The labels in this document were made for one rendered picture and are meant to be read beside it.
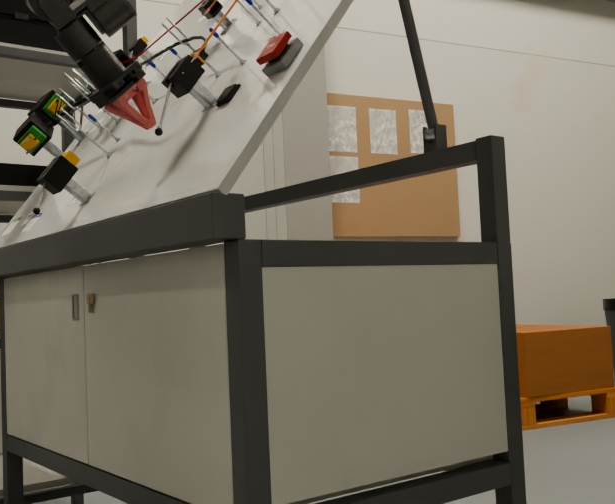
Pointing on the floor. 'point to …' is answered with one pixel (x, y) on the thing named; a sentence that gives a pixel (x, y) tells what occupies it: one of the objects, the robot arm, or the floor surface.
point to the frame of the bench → (269, 256)
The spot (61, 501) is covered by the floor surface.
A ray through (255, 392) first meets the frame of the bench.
